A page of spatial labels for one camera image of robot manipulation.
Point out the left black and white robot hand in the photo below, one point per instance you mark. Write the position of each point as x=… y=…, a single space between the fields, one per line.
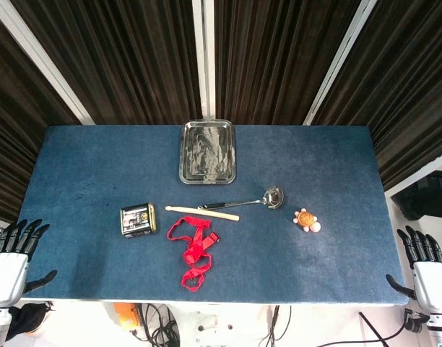
x=8 y=274

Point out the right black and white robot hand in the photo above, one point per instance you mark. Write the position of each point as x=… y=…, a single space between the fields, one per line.
x=432 y=285

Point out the orange toy turtle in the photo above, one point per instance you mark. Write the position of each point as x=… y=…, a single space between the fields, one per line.
x=304 y=219

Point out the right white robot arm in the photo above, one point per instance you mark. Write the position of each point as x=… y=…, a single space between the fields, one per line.
x=441 y=330

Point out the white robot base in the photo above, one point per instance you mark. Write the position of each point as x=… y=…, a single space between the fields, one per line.
x=221 y=327

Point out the black thin rod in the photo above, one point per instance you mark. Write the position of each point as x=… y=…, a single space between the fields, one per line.
x=372 y=329

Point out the black equipment case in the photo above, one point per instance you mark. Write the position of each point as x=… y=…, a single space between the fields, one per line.
x=423 y=202

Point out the orange device under table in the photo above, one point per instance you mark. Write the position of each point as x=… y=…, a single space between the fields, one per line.
x=125 y=316

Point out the dark brown pleated curtain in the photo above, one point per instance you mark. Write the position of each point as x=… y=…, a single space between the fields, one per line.
x=127 y=61
x=15 y=144
x=408 y=90
x=275 y=61

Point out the blue felt table cover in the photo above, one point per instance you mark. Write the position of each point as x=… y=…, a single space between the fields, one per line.
x=98 y=173

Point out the black luncheon meat can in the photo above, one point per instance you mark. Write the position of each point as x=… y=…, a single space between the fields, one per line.
x=138 y=220

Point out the wooden drumstick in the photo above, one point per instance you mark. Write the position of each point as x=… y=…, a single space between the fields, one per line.
x=203 y=213

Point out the rectangular stainless steel tray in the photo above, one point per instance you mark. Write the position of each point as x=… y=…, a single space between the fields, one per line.
x=207 y=153

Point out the white frame post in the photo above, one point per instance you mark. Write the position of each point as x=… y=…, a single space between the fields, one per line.
x=203 y=54
x=340 y=65
x=44 y=68
x=419 y=173

